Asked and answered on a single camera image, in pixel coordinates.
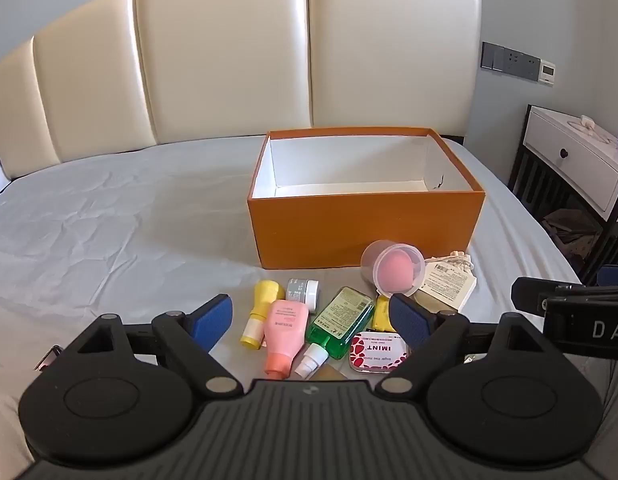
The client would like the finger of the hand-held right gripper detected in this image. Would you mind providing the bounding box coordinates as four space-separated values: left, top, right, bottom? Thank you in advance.
511 276 584 318

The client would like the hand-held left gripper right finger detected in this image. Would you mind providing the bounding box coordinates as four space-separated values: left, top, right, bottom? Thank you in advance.
376 292 544 398

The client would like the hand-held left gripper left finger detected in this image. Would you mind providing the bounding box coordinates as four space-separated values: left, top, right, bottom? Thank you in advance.
64 294 242 398

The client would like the red patterned white tin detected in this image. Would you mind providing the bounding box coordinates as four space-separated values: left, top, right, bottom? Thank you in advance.
350 331 410 373

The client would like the pink makeup sponge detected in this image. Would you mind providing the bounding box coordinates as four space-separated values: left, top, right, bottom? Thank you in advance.
379 251 424 292

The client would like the white printed drawstring pouch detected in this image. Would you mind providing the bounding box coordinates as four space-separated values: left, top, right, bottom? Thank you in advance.
418 251 477 312

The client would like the yellow bottle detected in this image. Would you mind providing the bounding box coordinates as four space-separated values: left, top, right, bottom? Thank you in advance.
240 280 286 348

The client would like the clear plastic cup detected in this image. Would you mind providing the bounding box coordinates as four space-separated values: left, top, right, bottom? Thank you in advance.
360 240 427 297

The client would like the green liquid bottle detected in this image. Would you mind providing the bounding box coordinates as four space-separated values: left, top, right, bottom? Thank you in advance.
295 286 376 380

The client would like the pink squeeze bottle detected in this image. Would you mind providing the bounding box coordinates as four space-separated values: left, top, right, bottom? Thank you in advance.
264 300 310 380

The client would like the small grey jar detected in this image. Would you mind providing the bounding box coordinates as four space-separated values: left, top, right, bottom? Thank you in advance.
287 278 320 311

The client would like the orange cardboard box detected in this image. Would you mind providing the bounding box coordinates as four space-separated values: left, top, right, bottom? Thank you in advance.
247 128 486 271

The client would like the yellow packet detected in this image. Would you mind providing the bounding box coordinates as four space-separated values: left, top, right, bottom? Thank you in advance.
371 294 397 333

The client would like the brown card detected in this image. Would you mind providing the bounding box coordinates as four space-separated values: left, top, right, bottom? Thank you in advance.
314 362 348 383

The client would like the grey bed sheet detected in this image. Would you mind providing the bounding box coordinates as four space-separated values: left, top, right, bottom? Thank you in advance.
0 132 610 480

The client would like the white and black nightstand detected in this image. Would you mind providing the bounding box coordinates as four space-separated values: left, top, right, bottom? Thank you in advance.
509 104 618 286

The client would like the small dark shiny device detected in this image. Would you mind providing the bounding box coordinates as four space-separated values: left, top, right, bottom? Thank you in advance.
34 345 63 372

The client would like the cream leather headboard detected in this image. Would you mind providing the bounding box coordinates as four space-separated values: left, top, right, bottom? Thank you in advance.
0 0 484 181

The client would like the white charging cable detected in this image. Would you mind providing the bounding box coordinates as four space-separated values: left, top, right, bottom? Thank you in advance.
568 116 617 147

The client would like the grey wall switch panel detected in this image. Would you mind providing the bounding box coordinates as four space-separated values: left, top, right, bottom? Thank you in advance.
480 41 542 82

